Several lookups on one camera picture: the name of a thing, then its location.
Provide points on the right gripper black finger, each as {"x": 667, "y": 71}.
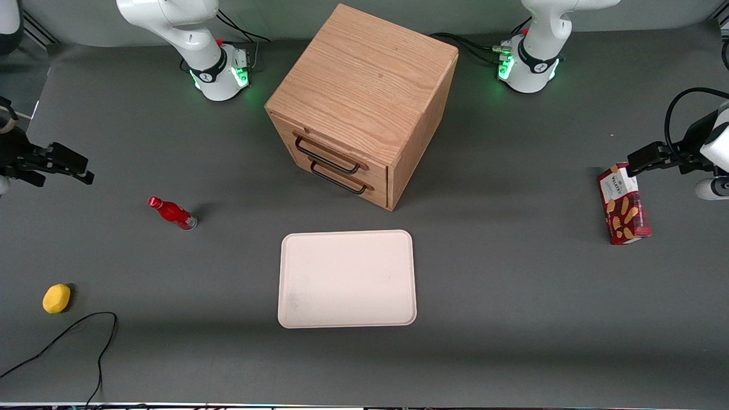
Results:
{"x": 68, "y": 159}
{"x": 82, "y": 177}

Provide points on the red bottle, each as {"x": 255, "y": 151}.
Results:
{"x": 171, "y": 212}

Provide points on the red cookie box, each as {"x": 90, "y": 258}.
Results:
{"x": 623, "y": 205}

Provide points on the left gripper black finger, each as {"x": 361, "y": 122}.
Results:
{"x": 633, "y": 170}
{"x": 649, "y": 155}

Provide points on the cream plastic tray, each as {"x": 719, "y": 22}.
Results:
{"x": 347, "y": 279}

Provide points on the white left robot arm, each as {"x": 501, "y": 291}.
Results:
{"x": 535, "y": 74}

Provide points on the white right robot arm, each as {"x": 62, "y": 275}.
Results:
{"x": 211, "y": 68}

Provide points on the oak wooden cabinet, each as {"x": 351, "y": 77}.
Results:
{"x": 370, "y": 74}

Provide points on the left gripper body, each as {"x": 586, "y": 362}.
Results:
{"x": 687, "y": 151}

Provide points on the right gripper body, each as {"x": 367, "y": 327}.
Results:
{"x": 17, "y": 152}

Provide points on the wooden drawer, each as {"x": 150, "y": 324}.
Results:
{"x": 379, "y": 196}
{"x": 283, "y": 126}

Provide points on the yellow lemon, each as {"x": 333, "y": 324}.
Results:
{"x": 56, "y": 299}

